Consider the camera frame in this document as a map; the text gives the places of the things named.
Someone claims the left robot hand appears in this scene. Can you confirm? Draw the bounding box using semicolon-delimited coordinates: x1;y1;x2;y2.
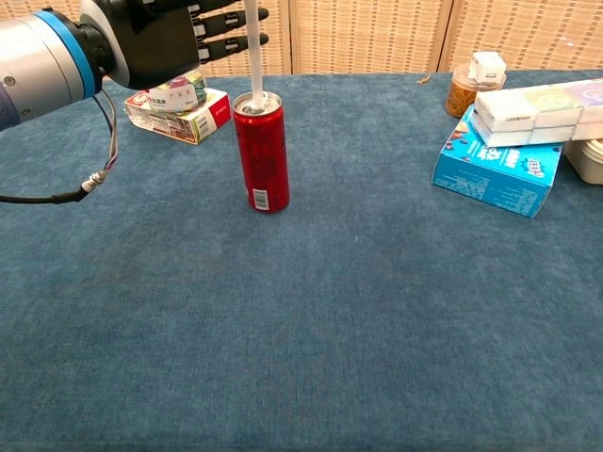
77;0;270;90

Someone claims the clear plastic straw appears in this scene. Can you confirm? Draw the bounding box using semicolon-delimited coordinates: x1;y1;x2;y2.
243;0;266;112

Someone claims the red soda can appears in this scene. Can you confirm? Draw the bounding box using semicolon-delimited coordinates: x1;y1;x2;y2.
233;91;291;214

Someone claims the clear jar of colourful clips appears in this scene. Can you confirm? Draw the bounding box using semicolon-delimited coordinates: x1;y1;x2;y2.
143;68;208;114

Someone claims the red and white carton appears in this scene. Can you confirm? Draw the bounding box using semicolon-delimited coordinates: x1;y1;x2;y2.
123;88;233;146

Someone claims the bamboo folding screen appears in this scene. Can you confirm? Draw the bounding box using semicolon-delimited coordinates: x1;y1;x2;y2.
0;0;603;79

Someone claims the amber jar of rubber bands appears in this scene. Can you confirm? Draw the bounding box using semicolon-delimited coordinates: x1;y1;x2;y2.
445;64;508;119

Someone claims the blue table cloth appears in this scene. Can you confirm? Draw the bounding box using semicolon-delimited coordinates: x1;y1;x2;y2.
0;70;603;452

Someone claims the small white box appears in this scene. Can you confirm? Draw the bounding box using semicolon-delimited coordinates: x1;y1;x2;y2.
468;51;506;86

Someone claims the blue snack box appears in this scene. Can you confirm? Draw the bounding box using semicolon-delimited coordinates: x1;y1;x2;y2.
432;105;564;219

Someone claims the wrapped tissue multipack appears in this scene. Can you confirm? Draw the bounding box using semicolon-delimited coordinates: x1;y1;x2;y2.
470;78;603;149

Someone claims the beige takeaway container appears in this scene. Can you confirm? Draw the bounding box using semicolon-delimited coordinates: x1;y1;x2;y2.
563;136;603;185

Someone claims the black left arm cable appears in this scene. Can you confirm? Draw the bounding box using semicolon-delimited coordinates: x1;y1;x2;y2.
0;87;119;206

